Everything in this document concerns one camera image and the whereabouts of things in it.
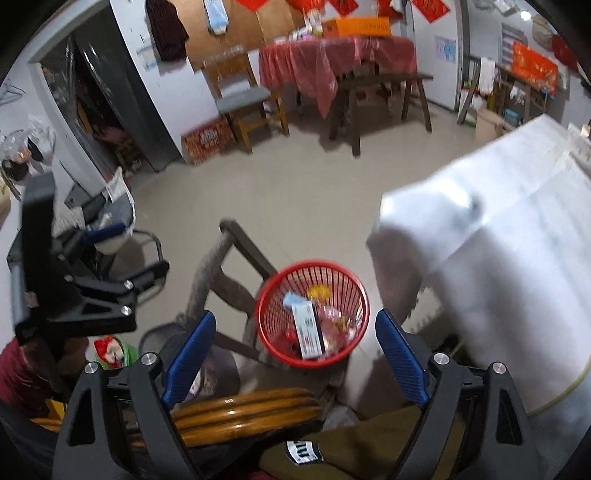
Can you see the red plastic tablecloth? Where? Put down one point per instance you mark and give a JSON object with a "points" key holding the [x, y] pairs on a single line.
{"points": [[332, 69]]}

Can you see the red diamond paper poster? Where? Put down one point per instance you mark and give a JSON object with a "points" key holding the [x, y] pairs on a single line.
{"points": [[251, 3], [431, 7], [344, 4]]}

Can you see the red printed carton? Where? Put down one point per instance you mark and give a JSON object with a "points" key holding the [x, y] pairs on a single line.
{"points": [[207, 138]]}

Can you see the weathered wooden stool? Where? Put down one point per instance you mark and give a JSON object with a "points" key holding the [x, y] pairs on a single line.
{"points": [[231, 286]]}

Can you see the white towel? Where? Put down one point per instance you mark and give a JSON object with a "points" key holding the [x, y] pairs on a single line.
{"points": [[485, 74]]}

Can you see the blue face mask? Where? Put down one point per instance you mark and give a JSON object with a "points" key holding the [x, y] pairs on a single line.
{"points": [[292, 299]]}

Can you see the person's left forearm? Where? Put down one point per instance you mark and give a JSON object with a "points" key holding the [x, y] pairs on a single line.
{"points": [[14, 374]]}

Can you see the dark knitted garment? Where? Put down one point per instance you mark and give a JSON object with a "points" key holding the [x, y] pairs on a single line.
{"points": [[166, 30]]}

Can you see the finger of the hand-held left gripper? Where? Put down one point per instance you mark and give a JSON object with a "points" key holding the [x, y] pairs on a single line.
{"points": [[106, 233], [138, 279]]}

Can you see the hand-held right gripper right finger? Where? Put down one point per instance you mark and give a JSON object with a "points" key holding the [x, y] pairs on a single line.
{"points": [[399, 364]]}

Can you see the red green cloth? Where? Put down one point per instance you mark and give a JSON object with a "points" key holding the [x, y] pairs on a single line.
{"points": [[111, 353]]}

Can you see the face mask pack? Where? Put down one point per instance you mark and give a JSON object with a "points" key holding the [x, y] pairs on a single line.
{"points": [[216, 16]]}

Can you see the clear plastic wrapper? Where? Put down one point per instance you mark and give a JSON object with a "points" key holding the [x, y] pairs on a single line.
{"points": [[336, 325]]}

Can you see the red tote bag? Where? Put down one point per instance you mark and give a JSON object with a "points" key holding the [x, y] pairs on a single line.
{"points": [[561, 50]]}

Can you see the person's leg olive trousers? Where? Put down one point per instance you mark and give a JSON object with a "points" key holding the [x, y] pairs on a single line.
{"points": [[369, 443]]}

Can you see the marble print tablecloth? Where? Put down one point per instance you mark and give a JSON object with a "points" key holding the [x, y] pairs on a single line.
{"points": [[498, 277]]}

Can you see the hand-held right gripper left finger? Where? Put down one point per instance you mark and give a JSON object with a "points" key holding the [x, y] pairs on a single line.
{"points": [[189, 360]]}

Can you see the red plastic wastebasket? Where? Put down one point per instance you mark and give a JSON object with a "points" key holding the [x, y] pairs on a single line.
{"points": [[272, 332]]}

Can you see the orange carton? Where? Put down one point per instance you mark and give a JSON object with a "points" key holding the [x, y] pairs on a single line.
{"points": [[358, 26]]}

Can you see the clear plastic bag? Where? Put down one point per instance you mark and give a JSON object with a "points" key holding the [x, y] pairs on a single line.
{"points": [[39, 136]]}

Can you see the glossy round wooden chair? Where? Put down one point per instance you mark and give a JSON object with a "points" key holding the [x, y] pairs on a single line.
{"points": [[240, 415]]}

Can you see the grey white garment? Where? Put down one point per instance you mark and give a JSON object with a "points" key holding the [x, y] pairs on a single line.
{"points": [[117, 210]]}

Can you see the orange cardboard box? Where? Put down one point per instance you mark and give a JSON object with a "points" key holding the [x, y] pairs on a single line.
{"points": [[307, 330]]}

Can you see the dark wooden bench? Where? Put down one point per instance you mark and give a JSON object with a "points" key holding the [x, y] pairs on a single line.
{"points": [[383, 82]]}

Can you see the wooden chair grey cushion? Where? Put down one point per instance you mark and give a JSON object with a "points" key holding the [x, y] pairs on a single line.
{"points": [[244, 99]]}

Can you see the white refrigerator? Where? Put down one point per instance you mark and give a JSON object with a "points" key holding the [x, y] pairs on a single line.
{"points": [[438, 69]]}

